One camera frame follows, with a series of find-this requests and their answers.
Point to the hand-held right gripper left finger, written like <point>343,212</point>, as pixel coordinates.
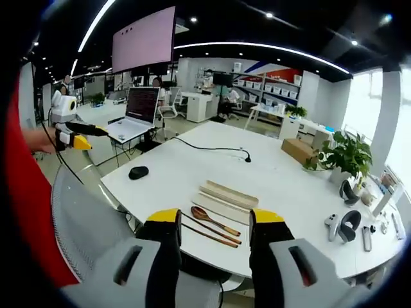
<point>141,256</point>

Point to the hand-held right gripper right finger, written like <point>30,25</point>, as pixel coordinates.
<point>276,256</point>

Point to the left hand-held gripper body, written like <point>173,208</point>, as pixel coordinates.
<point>62,110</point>

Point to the dark wooden chopstick utensil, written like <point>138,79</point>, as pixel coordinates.
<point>212,228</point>
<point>208,235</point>

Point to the beige cutlery case lid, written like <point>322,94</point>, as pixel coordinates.
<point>221,207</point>

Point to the dark wooden spoon utensil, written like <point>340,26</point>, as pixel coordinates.
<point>201,212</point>

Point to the beige cutlery case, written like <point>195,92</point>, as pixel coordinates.
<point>231,194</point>

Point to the person's left hand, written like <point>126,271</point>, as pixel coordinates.
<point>40,141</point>

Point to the white open laptop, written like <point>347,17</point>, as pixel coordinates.
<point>141,104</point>

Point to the person's red shirt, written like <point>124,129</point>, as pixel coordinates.
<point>29,179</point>

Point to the white headset controller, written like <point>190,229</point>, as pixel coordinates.
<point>332,226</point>

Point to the grey mesh office chair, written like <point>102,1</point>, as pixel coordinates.
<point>86,221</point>

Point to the black computer mouse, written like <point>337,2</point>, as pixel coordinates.
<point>138,172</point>

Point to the white office chair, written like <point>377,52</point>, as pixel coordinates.
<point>170,104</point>

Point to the grey remote control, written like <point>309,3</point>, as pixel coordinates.
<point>367,239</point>

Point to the large pink display screen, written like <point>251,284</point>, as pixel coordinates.
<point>143,40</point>

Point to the brown cardboard box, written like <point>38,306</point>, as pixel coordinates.
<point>297,150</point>

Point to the white desk cabinet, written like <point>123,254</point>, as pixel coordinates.
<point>200,107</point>

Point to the green potted plant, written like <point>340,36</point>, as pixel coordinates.
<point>348,157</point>

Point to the small black monitor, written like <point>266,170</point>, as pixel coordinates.
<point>222,79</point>

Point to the small green plant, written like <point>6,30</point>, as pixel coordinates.
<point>297,110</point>

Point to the shelf with white bins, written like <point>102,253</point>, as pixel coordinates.
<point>273,91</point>

